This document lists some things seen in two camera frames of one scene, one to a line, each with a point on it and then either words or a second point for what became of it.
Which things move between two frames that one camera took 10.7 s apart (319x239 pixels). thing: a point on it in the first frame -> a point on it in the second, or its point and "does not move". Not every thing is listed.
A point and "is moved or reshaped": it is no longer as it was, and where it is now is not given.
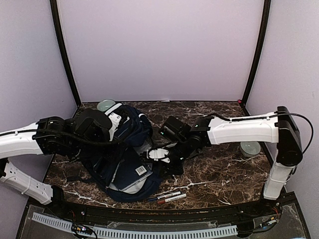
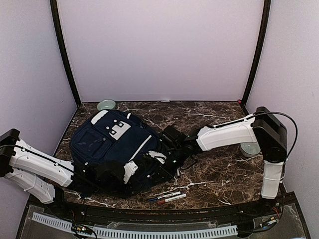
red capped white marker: x=168 y=199 does not move
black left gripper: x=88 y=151 -> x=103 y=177
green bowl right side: x=250 y=149 does not move
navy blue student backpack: x=120 y=169 is moved or reshaped
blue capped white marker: x=164 y=196 does not move
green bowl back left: x=105 y=104 does not move
